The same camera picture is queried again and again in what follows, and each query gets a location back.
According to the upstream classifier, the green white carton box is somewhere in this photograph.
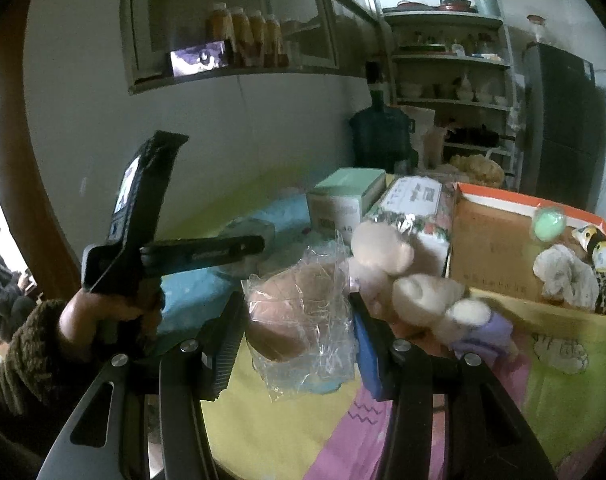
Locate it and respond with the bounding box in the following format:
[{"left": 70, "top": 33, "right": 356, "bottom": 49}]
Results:
[{"left": 306, "top": 167, "right": 388, "bottom": 233}]

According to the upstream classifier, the orange preserve bottle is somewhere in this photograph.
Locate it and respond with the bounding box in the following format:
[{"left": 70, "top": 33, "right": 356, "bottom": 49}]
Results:
[
  {"left": 229, "top": 6, "right": 253, "bottom": 67},
  {"left": 248, "top": 10, "right": 269, "bottom": 67},
  {"left": 206, "top": 2, "right": 234, "bottom": 43},
  {"left": 264, "top": 14, "right": 284, "bottom": 67}
]

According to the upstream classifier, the yellow white packet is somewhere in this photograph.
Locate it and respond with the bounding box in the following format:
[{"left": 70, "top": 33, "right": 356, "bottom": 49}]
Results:
[{"left": 570, "top": 224, "right": 606, "bottom": 273}]

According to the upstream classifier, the dark grey fridge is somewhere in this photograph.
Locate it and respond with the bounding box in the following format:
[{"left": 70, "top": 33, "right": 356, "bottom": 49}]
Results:
[{"left": 523, "top": 42, "right": 606, "bottom": 211}]

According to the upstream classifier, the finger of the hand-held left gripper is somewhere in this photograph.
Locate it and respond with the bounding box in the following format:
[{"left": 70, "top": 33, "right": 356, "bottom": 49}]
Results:
[{"left": 142, "top": 235, "right": 267, "bottom": 278}]

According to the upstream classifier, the cardboard box orange rim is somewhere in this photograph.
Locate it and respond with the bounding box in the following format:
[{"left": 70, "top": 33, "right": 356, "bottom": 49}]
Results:
[{"left": 445, "top": 181, "right": 606, "bottom": 341}]

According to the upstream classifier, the black frying pan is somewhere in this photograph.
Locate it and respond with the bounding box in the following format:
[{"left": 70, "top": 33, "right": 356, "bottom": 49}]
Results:
[{"left": 445, "top": 125, "right": 514, "bottom": 148}]

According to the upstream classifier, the person's left hand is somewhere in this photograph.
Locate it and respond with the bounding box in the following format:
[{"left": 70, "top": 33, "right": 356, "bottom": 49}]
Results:
[{"left": 58, "top": 284, "right": 166, "bottom": 362}]

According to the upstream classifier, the green ball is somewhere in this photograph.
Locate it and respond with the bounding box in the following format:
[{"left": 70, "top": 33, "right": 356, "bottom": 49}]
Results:
[{"left": 532, "top": 205, "right": 568, "bottom": 241}]

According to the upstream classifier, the floral tissue pack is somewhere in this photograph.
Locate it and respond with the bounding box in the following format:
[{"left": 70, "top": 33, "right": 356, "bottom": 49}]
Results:
[{"left": 360, "top": 175, "right": 456, "bottom": 278}]

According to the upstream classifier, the brown wooden door frame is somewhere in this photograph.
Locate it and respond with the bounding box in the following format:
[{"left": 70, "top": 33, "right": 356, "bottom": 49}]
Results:
[{"left": 0, "top": 0, "right": 84, "bottom": 301}]

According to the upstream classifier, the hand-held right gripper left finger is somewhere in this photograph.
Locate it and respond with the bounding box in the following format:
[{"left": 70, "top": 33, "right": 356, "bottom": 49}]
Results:
[{"left": 36, "top": 295, "right": 247, "bottom": 480}]

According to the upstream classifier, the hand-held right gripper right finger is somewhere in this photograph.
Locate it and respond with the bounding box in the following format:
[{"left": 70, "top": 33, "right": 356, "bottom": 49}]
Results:
[{"left": 349, "top": 291, "right": 558, "bottom": 480}]

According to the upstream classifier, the glass jar with lid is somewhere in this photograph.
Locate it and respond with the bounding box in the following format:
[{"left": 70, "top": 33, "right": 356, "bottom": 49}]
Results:
[{"left": 527, "top": 14, "right": 548, "bottom": 46}]

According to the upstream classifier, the grey framed interior window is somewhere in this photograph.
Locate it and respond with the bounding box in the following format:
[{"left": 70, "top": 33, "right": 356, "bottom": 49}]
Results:
[{"left": 119, "top": 0, "right": 384, "bottom": 96}]

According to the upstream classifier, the translucent plastic bag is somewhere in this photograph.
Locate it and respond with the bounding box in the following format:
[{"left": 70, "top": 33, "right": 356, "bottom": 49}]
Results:
[{"left": 420, "top": 125, "right": 449, "bottom": 171}]

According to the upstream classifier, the white floral scrunchie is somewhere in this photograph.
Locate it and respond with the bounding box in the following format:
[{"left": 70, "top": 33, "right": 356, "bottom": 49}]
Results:
[{"left": 533, "top": 244, "right": 601, "bottom": 311}]

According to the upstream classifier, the white shelf rack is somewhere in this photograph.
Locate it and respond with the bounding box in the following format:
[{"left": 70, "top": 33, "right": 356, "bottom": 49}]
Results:
[{"left": 382, "top": 7, "right": 526, "bottom": 191}]

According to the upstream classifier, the person's left forearm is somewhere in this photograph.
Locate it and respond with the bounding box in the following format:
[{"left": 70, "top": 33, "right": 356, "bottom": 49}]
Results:
[{"left": 0, "top": 299, "right": 111, "bottom": 466}]

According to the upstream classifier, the smartphone with lit screen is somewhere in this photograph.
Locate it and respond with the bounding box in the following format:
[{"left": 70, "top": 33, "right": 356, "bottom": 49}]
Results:
[{"left": 169, "top": 40, "right": 234, "bottom": 78}]

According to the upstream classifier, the red enamel basin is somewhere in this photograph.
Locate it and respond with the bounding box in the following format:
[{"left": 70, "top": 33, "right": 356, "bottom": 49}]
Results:
[{"left": 383, "top": 1, "right": 436, "bottom": 14}]

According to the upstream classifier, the beige plush doll purple dress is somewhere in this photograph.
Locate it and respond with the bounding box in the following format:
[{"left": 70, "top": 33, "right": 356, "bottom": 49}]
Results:
[{"left": 345, "top": 220, "right": 516, "bottom": 361}]

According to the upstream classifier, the white rice sack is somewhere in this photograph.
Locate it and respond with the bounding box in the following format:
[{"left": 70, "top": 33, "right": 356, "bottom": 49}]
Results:
[{"left": 398, "top": 105, "right": 436, "bottom": 161}]

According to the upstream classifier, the beige puff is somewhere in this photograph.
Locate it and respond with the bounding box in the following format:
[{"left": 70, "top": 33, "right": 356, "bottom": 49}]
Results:
[{"left": 240, "top": 242, "right": 359, "bottom": 403}]

